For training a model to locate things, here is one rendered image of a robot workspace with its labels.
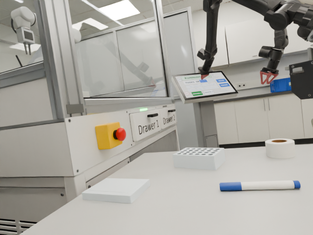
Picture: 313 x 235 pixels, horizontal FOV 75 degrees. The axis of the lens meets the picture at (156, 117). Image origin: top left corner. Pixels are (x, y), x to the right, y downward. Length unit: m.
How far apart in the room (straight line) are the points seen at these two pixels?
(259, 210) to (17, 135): 0.60
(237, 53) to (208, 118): 2.52
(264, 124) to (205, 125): 2.16
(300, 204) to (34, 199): 0.63
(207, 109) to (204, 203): 1.51
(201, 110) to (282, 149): 1.27
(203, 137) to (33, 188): 1.46
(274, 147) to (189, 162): 0.23
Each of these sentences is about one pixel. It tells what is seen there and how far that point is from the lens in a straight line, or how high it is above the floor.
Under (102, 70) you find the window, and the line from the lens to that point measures 0.73.
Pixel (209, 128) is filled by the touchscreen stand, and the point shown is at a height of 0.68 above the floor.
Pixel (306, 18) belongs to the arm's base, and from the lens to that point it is 0.99.
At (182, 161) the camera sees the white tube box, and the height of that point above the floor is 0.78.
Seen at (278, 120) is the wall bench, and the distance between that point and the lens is 3.95.
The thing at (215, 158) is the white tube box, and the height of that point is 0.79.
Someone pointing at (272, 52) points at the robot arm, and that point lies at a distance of 1.48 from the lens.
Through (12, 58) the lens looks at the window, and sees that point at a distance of 0.70.
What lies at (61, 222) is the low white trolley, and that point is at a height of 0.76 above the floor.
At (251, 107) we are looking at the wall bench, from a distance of 3.86.
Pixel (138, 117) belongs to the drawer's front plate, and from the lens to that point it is 0.83.
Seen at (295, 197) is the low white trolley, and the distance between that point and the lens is 0.43.
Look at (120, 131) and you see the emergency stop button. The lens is 0.60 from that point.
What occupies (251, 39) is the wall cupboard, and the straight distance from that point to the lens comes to 4.30.
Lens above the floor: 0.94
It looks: 3 degrees down
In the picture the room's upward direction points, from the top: 8 degrees counter-clockwise
